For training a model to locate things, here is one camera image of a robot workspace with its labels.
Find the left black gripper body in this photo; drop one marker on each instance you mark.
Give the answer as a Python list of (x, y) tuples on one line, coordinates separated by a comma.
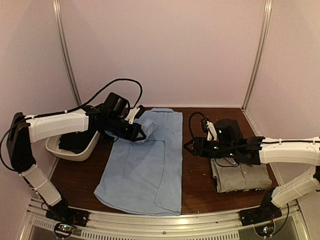
[(114, 126)]

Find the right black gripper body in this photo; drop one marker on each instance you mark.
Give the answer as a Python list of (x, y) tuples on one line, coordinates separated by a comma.
[(223, 151)]

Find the light blue shirt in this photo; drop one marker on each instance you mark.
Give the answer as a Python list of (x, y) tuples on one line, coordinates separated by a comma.
[(145, 177)]

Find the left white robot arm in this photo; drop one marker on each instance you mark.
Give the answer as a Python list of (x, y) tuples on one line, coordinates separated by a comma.
[(26, 130)]

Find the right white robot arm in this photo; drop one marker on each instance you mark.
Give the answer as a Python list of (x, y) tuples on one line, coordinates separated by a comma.
[(297, 151)]

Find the folded grey shirt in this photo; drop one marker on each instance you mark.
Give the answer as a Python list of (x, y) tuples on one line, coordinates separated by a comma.
[(231, 175)]

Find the black shirt in basket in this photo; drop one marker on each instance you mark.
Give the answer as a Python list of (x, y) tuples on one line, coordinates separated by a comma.
[(76, 142)]

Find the white plastic basket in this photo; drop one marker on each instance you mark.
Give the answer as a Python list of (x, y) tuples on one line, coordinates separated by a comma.
[(51, 145)]

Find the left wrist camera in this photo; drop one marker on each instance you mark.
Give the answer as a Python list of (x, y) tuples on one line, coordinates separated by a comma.
[(134, 113)]

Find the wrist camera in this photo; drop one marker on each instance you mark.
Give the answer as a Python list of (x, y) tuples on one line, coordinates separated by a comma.
[(134, 113), (209, 128)]

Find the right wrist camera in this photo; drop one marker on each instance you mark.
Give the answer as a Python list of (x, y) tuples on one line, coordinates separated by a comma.
[(209, 128)]

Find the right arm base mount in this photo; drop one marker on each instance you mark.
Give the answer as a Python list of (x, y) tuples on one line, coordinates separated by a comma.
[(266, 211)]

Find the front aluminium rail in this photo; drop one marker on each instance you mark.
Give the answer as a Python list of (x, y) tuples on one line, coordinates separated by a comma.
[(221, 225)]

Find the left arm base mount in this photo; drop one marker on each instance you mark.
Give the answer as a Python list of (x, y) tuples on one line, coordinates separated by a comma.
[(63, 213)]

